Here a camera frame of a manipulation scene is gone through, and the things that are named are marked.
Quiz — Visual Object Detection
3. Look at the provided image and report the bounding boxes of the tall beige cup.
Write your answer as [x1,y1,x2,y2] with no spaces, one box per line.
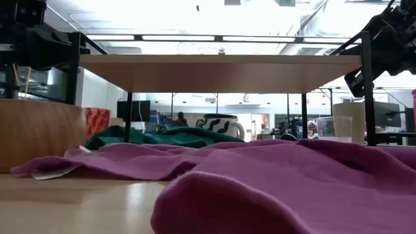
[332,102,367,144]

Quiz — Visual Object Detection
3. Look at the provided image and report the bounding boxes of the wooden shelf with black frame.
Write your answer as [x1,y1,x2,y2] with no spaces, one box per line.
[66,31,378,146]

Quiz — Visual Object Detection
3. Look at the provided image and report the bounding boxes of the person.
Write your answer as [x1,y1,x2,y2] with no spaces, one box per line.
[174,111,189,127]

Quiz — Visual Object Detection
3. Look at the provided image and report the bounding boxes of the orange patterned glass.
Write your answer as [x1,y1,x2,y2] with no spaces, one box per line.
[83,107,111,141]

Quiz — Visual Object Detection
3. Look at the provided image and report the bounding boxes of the white mug with black squiggles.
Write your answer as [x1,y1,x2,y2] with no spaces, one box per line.
[196,113,245,141]

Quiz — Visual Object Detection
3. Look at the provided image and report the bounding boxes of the red mug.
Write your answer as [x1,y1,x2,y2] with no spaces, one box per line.
[411,89,416,131]

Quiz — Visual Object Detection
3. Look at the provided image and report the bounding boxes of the wooden cup with handle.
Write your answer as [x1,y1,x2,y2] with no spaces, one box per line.
[0,99,87,173]

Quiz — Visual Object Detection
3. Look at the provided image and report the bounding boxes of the green cloth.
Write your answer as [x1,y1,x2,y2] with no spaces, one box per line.
[84,125,244,151]

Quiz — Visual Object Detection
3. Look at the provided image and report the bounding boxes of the purple cloth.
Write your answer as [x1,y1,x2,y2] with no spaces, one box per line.
[10,138,416,234]

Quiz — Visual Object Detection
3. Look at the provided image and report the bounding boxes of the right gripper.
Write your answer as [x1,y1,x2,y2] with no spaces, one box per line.
[344,6,416,98]

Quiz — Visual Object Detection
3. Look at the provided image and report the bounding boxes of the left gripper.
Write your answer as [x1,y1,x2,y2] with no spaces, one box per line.
[0,0,91,71]

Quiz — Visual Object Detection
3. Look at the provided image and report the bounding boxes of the black computer monitor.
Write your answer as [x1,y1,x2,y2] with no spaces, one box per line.
[116,100,151,123]
[404,107,416,133]
[373,101,402,128]

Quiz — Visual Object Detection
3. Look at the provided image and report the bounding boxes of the clear glass mug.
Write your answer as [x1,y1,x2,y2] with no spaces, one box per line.
[317,116,354,143]

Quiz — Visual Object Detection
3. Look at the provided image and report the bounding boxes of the thin yellow cord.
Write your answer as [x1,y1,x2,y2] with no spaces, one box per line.
[25,66,32,98]
[12,64,20,90]

